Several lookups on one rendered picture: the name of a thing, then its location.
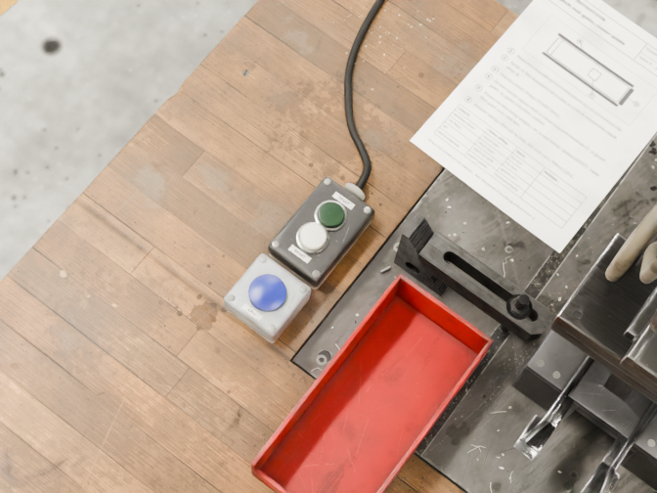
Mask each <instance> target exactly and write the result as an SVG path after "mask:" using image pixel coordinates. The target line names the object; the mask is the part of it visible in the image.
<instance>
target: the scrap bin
mask: <svg viewBox="0 0 657 493"><path fill-rule="evenodd" d="M493 343H494V341H493V340H492V339H491V338H490V337H488V336H486V335H485V334H484V333H482V332H481V331H479V330H478V329H477V328H475V327H474V326H473V325H471V324H470V323H468V322H467V321H466V320H464V319H463V318H462V317H461V316H460V315H458V314H457V313H455V312H454V311H453V310H451V309H450V308H449V307H447V306H446V305H444V304H443V303H442V302H440V301H439V300H437V299H436V298H435V297H433V296H432V295H430V294H429V293H428V292H426V291H425V290H423V289H422V288H420V287H419V286H418V285H416V284H415V283H413V282H412V281H411V280H409V279H408V278H406V277H405V276H404V275H402V274H401V273H400V274H399V275H398V276H397V277H396V278H395V280H394V281H393V282H392V284H391V285H390V286H389V287H388V289H387V290H386V291H385V292H384V294H383V295H382V296H381V298H380V299H379V300H378V301H377V303H376V304H375V305H374V307H373V308H372V309H371V311H370V312H369V313H368V314H367V316H366V317H365V318H364V320H363V321H362V322H361V323H360V325H359V326H358V327H357V328H356V330H355V331H354V332H353V334H352V335H351V336H350V337H349V338H348V339H347V340H346V342H345V343H344V344H343V345H342V347H341V348H340V349H339V350H338V352H337V353H336V354H335V356H334V357H333V358H332V359H331V361H330V362H329V363H328V365H327V366H326V367H325V369H324V370H323V371H322V372H321V374H320V375H319V376H318V378H317V379H316V380H315V381H314V383H313V384H312V385H311V386H310V388H309V389H308V390H307V392H306V393H305V394H304V395H303V397H302V398H301V399H300V400H299V402H298V403H297V404H296V406H295V407H294V408H293V409H292V411H291V412H290V413H289V415H288V416H287V417H286V418H285V420H284V421H283V422H282V424H281V425H280V426H279V428H278V429H277V430H276V431H275V433H274V434H273V435H272V436H271V438H270V439H269V440H268V442H267V443H266V444H265V445H264V447H263V448H262V449H261V451H260V452H259V453H258V454H257V456H256V457H255V458H254V459H253V461H252V462H251V473H252V475H254V476H255V477H256V478H258V479H259V480H260V481H262V482H263V483H264V484H265V485H267V486H268V487H269V488H271V489H272V490H273V491H274V492H276V493H385V491H386V490H387V489H388V487H389V486H390V485H391V483H392V482H393V480H394V479H395V478H396V476H397V475H398V474H399V472H400V471H401V470H402V468H403V467H404V465H405V464H406V463H407V461H408V460H409V459H410V457H411V456H412V455H413V453H414V452H415V450H416V449H417V447H418V446H419V445H420V443H421V442H422V441H423V439H424V438H425V437H426V435H427V434H428V432H430V431H431V429H432V428H433V427H434V425H435V424H436V423H437V421H438V420H439V418H440V417H441V416H442V414H443V413H444V412H445V410H446V409H447V408H448V406H449V405H450V404H451V402H452V401H453V399H454V398H455V397H456V395H457V394H458V393H459V391H460V390H461V388H462V387H463V385H464V384H465V383H466V381H467V380H468V379H469V377H470V376H471V375H472V373H473V372H474V370H475V369H476V368H477V366H478V365H479V364H480V362H481V361H482V360H483V358H484V357H485V355H486V354H487V352H488V351H489V349H490V347H491V346H492V344H493Z"/></svg>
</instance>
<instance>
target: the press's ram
mask: <svg viewBox="0 0 657 493"><path fill-rule="evenodd" d="M626 240H627V239H626V238H625V237H623V236H622V235H620V234H619V233H617V234H616V236H615V237H614V238H613V240H612V241H611V242H610V244H609V245H608V246H607V248H606V249H605V250H604V252H603V253H602V255H601V256H600V257H599V258H598V259H597V261H596V262H595V264H594V265H593V267H592V268H591V270H590V272H589V273H588V274H587V276H586V277H585V279H584V280H583V281H582V282H581V283H580V285H579V286H578V287H577V289H576V290H575V291H574V293H573V294H572V296H571V297H570V298H569V300H568V301H567V303H566V304H565V305H564V307H563V308H562V309H561V311H560V312H559V314H558V315H557V316H556V318H555V319H554V321H553V322H552V323H551V325H550V326H549V328H550V329H552V330H553V331H555V332H556V333H557V334H559V335H560V336H562V337H564V338H565V339H566V340H568V341H569V342H571V343H572V344H573V345H575V346H576V347H578V348H579V349H580V350H582V351H583V352H585V353H586V354H587V355H589V356H590V357H591V358H592V359H593V360H595V361H596V362H598V363H599V364H600V365H602V366H603V367H605V368H606V369H607V370H609V371H610V372H612V373H613V374H615V375H616V376H617V377H619V378H620V379H622V380H623V381H625V382H626V383H628V384H629V385H630V386H632V387H633V388H635V389H636V390H637V391H639V392H640V393H642V394H643V395H644V396H646V397H647V398H649V399H650V400H651V401H653V402H654V403H656V404H657V334H655V333H654V332H653V331H652V330H651V328H650V326H649V317H650V315H651V314H652V313H653V312H654V311H656V310H657V279H655V280H654V281H653V282H651V283H649V284H645V283H643V282H642V281H641V280H640V278H639V274H640V269H641V264H642V260H643V256H644V253H645V251H644V250H643V251H642V252H641V254H640V255H639V256H638V257H637V259H636V260H635V262H634V263H633V264H632V265H631V267H630V268H629V269H628V270H627V272H626V273H625V274H624V275H623V276H622V277H621V278H620V279H619V280H618V281H616V282H611V281H609V280H607V278H606V276H605V272H606V270H607V268H608V266H609V265H610V263H611V262H612V260H613V259H614V257H615V256H616V254H617V253H618V252H619V250H620V249H621V247H622V246H623V244H624V243H625V242H626Z"/></svg>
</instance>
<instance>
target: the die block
mask: <svg viewBox="0 0 657 493"><path fill-rule="evenodd" d="M550 332H551V330H550ZM550 332H549V333H550ZM549 333H548V334H549ZM548 334H547V336H548ZM547 336H546V338H547ZM546 338H545V339H546ZM545 339H544V340H545ZM544 340H543V342H544ZM543 342H542V343H543ZM542 343H541V345H542ZM541 345H540V346H541ZM540 346H539V347H540ZM539 347H538V349H539ZM538 349H537V350H538ZM537 350H536V352H537ZM536 352H535V353H536ZM535 353H534V354H535ZM534 354H533V356H534ZM533 356H532V357H533ZM532 357H531V358H532ZM531 358H530V360H531ZM530 360H529V361H530ZM529 361H528V363H529ZM528 363H527V364H528ZM527 364H526V365H527ZM526 365H525V367H526ZM525 367H524V368H523V370H522V371H521V372H520V374H519V375H518V377H517V378H516V379H515V381H514V382H513V383H512V386H513V387H514V388H515V389H517V390H518V391H519V392H521V393H522V394H524V395H525V396H526V397H528V398H529V399H531V400H532V401H533V402H535V403H536V404H537V405H539V406H540V407H542V408H543V409H544V410H546V411H548V409H549V408H550V407H551V405H552V404H553V402H554V401H555V399H556V398H557V397H558V395H559V394H560V393H559V392H558V391H556V390H555V389H554V388H552V387H551V386H550V385H548V384H547V383H545V382H544V381H542V380H541V379H539V378H538V377H537V376H535V375H534V374H532V373H531V372H530V371H528V370H527V369H526V368H525ZM612 374H613V373H612ZM613 375H615V374H613ZM615 376H616V375H615ZM616 377H617V376H616ZM617 378H619V377H617ZM619 379H620V378H619ZM620 380H622V379H620ZM622 381H623V380H622ZM624 382H625V381H624ZM627 384H628V383H627ZM632 389H633V387H632V386H631V389H630V391H629V392H628V394H627V395H626V397H625V398H624V400H623V401H625V399H626V398H627V396H628V395H629V394H630V392H631V391H632ZM575 410H576V411H577V412H579V413H580V414H581V415H583V416H584V417H585V418H587V419H588V420H590V421H591V422H592V423H594V424H595V425H597V426H598V427H600V428H601V429H602V430H604V431H605V432H607V433H608V434H609V435H611V436H612V437H614V438H615V439H617V437H618V436H619V435H618V434H616V433H615V432H614V431H612V430H611V429H610V428H608V427H607V426H605V425H604V424H602V423H601V422H599V421H598V420H597V419H595V418H594V417H593V416H591V415H590V414H588V413H587V412H586V411H584V410H583V409H581V408H580V407H579V406H577V405H576V404H574V403H573V405H572V406H571V407H570V409H569V410H568V412H567V413H566V415H565V416H564V417H563V419H562V420H561V421H562V422H563V421H564V420H565V419H566V418H567V417H568V416H569V415H570V414H571V413H573V412H574V411H575ZM620 465H621V466H622V467H624V468H625V469H626V470H628V471H629V472H631V473H632V474H634V475H635V476H636V477H638V478H639V479H640V480H642V481H643V482H645V483H646V484H647V485H649V486H650V487H651V488H653V489H654V490H656V491H657V463H656V462H654V461H653V460H652V459H650V458H649V457H647V456H646V455H645V454H643V453H642V452H640V451H639V450H638V449H636V448H635V447H634V446H632V448H631V449H630V451H629V452H628V454H627V455H626V457H625V458H624V460H623V461H622V463H621V464H620Z"/></svg>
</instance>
